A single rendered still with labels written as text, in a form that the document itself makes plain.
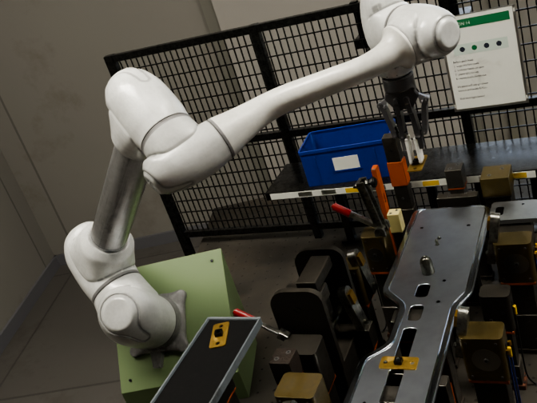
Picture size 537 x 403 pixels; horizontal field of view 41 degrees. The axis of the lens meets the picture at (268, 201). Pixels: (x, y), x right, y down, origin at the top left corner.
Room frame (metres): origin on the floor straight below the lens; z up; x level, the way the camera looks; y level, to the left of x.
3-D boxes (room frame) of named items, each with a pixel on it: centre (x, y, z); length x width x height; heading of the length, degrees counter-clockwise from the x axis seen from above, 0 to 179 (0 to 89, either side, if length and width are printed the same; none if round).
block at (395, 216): (1.77, -0.32, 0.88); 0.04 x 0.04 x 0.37; 60
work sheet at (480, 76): (2.07, -0.76, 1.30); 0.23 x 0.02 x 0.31; 60
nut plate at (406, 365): (1.24, -0.16, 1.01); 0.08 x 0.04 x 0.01; 59
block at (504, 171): (1.81, -0.64, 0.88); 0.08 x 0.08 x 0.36; 60
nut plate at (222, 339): (1.32, 0.20, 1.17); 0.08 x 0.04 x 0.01; 168
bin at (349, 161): (2.19, -0.31, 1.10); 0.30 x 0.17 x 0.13; 64
